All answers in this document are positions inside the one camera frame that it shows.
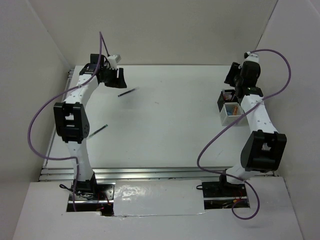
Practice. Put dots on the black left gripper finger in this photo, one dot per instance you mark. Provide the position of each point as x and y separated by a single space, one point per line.
113 85
121 78

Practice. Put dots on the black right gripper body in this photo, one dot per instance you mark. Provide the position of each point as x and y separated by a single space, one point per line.
238 80

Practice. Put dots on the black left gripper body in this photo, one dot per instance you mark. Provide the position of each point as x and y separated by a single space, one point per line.
110 74

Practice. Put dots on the dark purple gel pen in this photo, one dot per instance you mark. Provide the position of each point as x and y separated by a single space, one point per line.
127 92

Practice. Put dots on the orange lead case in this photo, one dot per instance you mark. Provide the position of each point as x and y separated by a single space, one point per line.
235 111

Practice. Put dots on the red gel pen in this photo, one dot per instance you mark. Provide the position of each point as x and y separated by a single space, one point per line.
225 97
229 95

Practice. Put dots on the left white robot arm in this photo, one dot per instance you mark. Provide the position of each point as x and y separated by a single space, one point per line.
71 120

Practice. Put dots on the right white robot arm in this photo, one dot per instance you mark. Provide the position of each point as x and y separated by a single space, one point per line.
243 104

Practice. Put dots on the white mesh organizer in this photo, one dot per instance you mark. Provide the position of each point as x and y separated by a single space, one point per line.
227 120

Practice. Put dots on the white foil cover board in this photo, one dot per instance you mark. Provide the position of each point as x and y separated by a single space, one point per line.
158 198

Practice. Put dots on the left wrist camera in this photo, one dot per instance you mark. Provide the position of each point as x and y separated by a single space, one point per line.
113 60

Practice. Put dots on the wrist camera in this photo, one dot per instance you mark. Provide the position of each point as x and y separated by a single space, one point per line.
113 60
250 57

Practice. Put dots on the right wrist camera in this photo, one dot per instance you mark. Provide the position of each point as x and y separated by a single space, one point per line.
250 57

